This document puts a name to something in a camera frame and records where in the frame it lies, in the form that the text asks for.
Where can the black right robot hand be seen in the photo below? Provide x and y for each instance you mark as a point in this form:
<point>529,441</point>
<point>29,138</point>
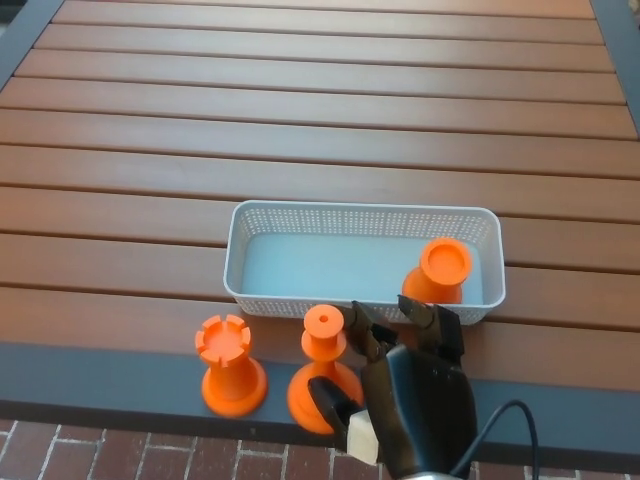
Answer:
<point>425,400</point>

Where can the orange tall slender chess piece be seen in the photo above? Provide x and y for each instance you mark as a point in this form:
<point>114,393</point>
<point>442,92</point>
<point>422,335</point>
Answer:
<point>325,345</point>

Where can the orange stout smooth-topped chess piece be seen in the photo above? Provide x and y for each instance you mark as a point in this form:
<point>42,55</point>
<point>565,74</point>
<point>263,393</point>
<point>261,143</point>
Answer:
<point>432,285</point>

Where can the white perforated plastic basket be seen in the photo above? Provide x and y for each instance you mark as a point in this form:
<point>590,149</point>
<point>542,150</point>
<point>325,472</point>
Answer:
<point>325,270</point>

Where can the orange notched rook chess piece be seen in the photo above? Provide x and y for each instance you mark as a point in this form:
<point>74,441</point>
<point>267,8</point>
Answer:
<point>232,380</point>

